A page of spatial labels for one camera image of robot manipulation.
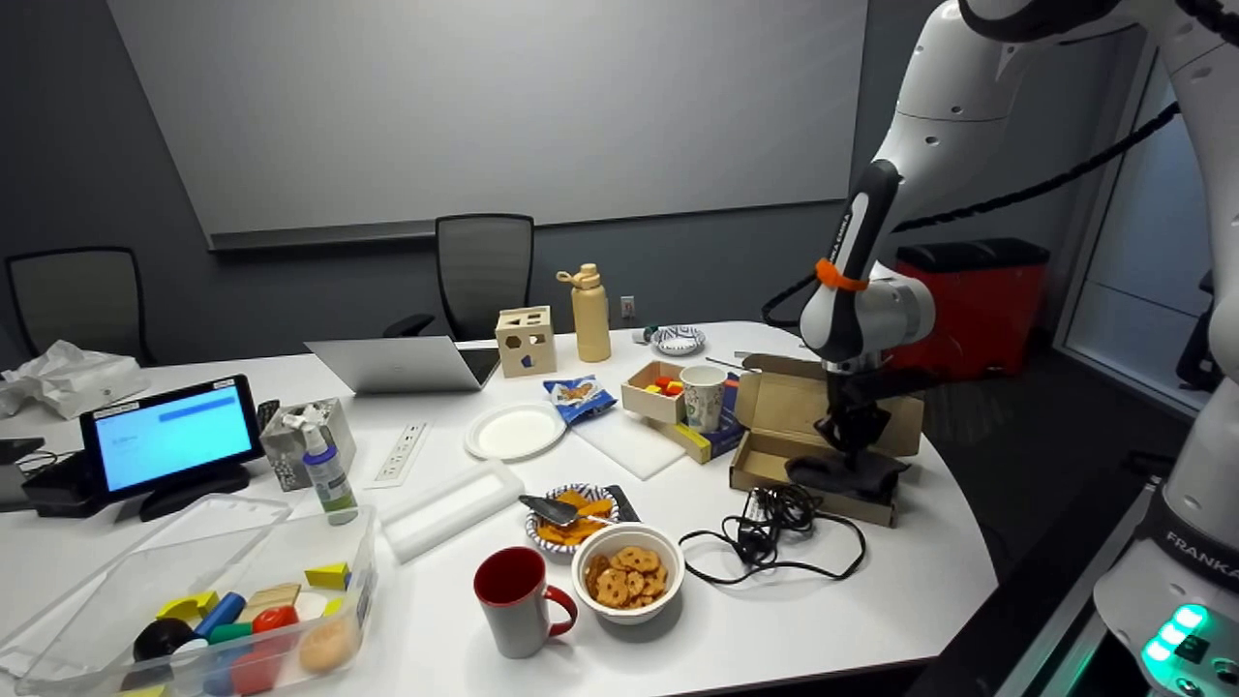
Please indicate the black tablet with stand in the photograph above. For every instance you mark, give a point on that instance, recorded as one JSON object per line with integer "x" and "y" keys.
{"x": 163, "y": 446}

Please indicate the red and black bin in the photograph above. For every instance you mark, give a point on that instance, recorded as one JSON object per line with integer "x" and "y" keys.
{"x": 987, "y": 294}

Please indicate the white foam block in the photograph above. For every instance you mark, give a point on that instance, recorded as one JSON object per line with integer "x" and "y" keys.
{"x": 436, "y": 517}

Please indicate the white bowl of pretzels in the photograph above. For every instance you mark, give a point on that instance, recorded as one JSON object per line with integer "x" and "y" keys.
{"x": 630, "y": 575}

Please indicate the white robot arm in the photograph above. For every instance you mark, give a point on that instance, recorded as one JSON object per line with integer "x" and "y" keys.
{"x": 946, "y": 121}

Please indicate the spray bottle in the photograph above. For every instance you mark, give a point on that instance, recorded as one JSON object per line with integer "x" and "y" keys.
{"x": 332, "y": 480}

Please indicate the silver laptop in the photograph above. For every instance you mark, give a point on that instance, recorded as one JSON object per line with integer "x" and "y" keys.
{"x": 406, "y": 366}

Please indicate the white cutting board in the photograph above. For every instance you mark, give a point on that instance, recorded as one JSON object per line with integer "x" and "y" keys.
{"x": 634, "y": 441}

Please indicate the small box with fruit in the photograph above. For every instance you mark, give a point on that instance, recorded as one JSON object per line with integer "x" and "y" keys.
{"x": 654, "y": 392}

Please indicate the blue snack packet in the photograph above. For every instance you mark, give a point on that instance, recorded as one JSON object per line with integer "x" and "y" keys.
{"x": 577, "y": 395}

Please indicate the red and white mug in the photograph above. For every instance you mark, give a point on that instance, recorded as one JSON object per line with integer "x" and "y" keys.
{"x": 520, "y": 604}

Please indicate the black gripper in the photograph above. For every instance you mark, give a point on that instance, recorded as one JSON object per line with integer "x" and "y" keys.
{"x": 857, "y": 417}

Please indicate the brown cardboard box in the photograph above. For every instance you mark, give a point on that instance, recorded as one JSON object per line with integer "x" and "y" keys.
{"x": 779, "y": 404}

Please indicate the dark grey towel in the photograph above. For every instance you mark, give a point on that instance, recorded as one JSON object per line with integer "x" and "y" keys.
{"x": 850, "y": 473}

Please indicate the tan water bottle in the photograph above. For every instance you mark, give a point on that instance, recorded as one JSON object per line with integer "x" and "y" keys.
{"x": 588, "y": 309}

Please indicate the crumpled white plastic bag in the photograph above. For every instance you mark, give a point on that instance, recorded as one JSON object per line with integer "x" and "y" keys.
{"x": 71, "y": 380}

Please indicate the white paper plate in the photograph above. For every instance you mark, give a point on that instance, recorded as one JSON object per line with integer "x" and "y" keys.
{"x": 512, "y": 432}

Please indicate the wooden shape sorter cube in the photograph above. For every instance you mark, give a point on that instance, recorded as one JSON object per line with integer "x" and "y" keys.
{"x": 524, "y": 343}

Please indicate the blue book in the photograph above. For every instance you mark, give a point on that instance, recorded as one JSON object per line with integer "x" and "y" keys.
{"x": 721, "y": 439}

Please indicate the white paper cup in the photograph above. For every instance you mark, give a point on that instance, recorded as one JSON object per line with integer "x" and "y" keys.
{"x": 703, "y": 395}

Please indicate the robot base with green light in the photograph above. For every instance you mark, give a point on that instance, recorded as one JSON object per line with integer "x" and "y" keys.
{"x": 1155, "y": 604}

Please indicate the grey tissue box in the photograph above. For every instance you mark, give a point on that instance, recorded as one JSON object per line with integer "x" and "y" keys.
{"x": 305, "y": 428}

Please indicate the clear plastic toy bin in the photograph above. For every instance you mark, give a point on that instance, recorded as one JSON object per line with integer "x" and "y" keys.
{"x": 228, "y": 599}

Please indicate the white whiteboard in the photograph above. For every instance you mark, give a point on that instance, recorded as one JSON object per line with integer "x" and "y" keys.
{"x": 305, "y": 121}

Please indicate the black office chair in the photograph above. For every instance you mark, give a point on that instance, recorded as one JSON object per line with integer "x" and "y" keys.
{"x": 483, "y": 269}
{"x": 88, "y": 294}

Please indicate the bowl of orange snacks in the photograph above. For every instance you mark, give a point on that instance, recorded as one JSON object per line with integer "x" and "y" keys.
{"x": 565, "y": 517}

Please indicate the black office chair left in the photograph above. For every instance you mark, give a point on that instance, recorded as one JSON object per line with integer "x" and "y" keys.
{"x": 88, "y": 294}

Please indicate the black office chair centre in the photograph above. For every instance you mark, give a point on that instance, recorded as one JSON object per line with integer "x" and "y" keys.
{"x": 483, "y": 269}

